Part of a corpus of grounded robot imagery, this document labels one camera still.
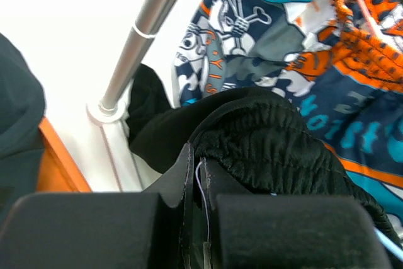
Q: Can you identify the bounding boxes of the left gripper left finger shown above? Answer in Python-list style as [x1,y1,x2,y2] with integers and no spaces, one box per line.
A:
[1,144,194,268]

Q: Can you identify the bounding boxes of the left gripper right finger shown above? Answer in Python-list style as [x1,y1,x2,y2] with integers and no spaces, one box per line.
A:
[201,159,391,268]

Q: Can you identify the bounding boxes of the black shorts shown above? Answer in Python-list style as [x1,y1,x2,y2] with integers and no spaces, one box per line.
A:
[127,65,400,243]

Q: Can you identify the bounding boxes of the dark navy shorts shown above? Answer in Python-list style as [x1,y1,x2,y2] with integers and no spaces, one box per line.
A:
[1,35,45,221]

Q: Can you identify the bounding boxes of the patterned blue orange shorts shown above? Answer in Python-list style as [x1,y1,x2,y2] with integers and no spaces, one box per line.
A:
[173,0,402,217]

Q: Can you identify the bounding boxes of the pink hanger patterned shorts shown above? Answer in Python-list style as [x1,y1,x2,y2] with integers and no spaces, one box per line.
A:
[356,0,383,39]

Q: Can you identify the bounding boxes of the orange plastic basket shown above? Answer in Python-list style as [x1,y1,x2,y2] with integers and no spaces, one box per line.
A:
[37,117,91,193]

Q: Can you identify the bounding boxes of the metal clothes rack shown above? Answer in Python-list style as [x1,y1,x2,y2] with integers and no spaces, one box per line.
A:
[86,0,177,192]

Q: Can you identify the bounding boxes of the blue wire hanger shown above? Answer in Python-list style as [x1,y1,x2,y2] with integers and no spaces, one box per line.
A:
[374,227,403,262]

